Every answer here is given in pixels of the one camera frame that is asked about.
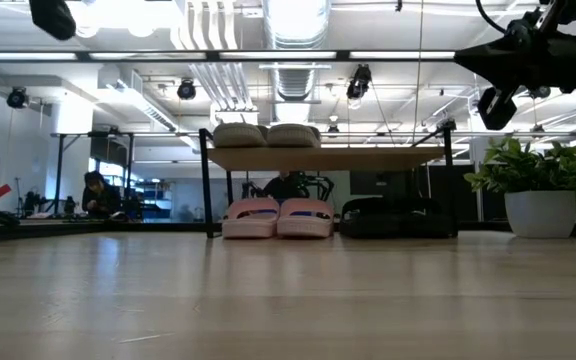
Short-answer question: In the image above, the black background frame stand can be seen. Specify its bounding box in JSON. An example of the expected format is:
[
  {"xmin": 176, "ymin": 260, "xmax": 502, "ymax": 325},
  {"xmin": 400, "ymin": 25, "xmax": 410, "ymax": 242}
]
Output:
[{"xmin": 50, "ymin": 130, "xmax": 137, "ymax": 217}]

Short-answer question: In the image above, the grey rubber slide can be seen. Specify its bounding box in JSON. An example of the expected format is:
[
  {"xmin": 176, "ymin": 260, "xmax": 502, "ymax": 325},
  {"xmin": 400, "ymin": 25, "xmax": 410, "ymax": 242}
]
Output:
[
  {"xmin": 211, "ymin": 122, "xmax": 269, "ymax": 149},
  {"xmin": 266, "ymin": 123, "xmax": 323, "ymax": 149}
]

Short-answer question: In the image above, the black rubber slide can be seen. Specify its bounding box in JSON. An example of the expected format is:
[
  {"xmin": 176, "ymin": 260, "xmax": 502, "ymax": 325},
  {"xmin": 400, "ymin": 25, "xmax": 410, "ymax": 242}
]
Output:
[
  {"xmin": 397, "ymin": 197, "xmax": 457, "ymax": 239},
  {"xmin": 338, "ymin": 196, "xmax": 400, "ymax": 239}
]

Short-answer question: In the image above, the person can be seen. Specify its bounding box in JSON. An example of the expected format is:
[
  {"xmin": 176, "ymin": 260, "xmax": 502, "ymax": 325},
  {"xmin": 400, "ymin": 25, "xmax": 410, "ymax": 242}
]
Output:
[
  {"xmin": 81, "ymin": 170, "xmax": 123, "ymax": 219},
  {"xmin": 262, "ymin": 170, "xmax": 309, "ymax": 200}
]

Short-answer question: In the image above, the black hanging camera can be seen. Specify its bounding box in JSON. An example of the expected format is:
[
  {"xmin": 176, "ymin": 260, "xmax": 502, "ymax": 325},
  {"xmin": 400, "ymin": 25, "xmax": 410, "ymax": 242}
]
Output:
[{"xmin": 346, "ymin": 63, "xmax": 373, "ymax": 100}]

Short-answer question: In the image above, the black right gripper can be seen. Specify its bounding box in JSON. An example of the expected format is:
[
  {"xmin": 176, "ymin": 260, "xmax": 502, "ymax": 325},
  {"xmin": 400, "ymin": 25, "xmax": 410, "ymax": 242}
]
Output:
[{"xmin": 454, "ymin": 32, "xmax": 576, "ymax": 131}]

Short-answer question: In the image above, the wooden shelf with black frame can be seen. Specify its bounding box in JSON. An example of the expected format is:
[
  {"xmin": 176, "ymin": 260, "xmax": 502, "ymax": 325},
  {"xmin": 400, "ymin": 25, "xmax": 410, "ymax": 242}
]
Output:
[{"xmin": 198, "ymin": 119, "xmax": 459, "ymax": 240}]

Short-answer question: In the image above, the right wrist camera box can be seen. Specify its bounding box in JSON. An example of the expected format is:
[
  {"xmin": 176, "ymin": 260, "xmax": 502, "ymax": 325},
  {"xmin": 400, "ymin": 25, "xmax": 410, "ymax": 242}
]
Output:
[{"xmin": 503, "ymin": 14, "xmax": 542, "ymax": 50}]

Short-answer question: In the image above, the black looping right arm cable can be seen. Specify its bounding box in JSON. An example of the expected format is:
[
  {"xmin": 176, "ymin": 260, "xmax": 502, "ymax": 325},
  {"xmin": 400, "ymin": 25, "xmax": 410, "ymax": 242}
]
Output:
[{"xmin": 475, "ymin": 0, "xmax": 508, "ymax": 36}]

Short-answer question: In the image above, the silver ribbed air duct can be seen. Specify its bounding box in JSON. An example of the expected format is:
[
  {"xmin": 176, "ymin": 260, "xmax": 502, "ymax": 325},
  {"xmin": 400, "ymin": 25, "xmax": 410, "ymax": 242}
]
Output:
[{"xmin": 262, "ymin": 0, "xmax": 332, "ymax": 103}]

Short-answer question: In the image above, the round black ceiling lamp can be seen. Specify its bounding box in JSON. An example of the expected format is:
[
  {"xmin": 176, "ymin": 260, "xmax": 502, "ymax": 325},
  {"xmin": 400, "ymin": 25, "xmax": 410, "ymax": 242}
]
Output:
[
  {"xmin": 176, "ymin": 78, "xmax": 197, "ymax": 101},
  {"xmin": 6, "ymin": 87, "xmax": 29, "ymax": 110}
]

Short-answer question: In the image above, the green plant in white pot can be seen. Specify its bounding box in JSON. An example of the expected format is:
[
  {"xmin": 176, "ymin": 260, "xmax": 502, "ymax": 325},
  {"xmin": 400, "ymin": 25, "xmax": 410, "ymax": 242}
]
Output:
[{"xmin": 463, "ymin": 137, "xmax": 576, "ymax": 239}]

